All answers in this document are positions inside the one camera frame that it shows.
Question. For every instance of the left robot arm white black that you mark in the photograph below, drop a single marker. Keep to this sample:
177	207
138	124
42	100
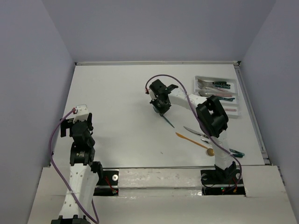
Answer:
85	172

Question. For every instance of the gold spoon orange handle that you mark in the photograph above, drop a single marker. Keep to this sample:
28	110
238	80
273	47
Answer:
190	140

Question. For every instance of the gold utensil teal handle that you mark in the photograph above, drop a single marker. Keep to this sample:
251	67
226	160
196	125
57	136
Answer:
237	154

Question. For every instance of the silver spoon pink handle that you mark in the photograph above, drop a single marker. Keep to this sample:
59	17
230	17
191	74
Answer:
203	93

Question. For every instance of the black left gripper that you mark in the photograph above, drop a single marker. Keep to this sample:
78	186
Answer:
65	124

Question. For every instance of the silver spoon teal speckled handle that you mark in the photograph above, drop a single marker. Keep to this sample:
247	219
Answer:
225	97

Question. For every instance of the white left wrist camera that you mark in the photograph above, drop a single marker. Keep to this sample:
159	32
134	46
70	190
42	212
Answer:
81	112

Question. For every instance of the silver fork slim handle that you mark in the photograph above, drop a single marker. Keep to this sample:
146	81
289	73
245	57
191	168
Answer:
207	88

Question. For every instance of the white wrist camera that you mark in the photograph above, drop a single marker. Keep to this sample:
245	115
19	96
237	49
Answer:
81	112
151	94

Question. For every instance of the silver fork teal speckled handle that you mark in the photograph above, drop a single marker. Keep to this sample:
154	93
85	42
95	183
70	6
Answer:
222	87

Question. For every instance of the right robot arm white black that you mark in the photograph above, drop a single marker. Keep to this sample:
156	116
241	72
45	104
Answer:
212	120

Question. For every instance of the blue spoon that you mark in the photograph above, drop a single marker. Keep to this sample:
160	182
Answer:
228	100

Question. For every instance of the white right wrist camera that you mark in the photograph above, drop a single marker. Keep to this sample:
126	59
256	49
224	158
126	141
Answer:
151	94

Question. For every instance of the white compartment tray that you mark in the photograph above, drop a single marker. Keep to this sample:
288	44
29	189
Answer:
233	91

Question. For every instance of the silver fork black speckled handle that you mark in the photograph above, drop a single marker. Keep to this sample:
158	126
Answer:
216	84

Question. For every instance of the knife black speckled handle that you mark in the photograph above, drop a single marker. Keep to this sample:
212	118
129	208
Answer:
195	132

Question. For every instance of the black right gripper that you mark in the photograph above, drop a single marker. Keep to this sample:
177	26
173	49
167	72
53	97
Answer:
161	111

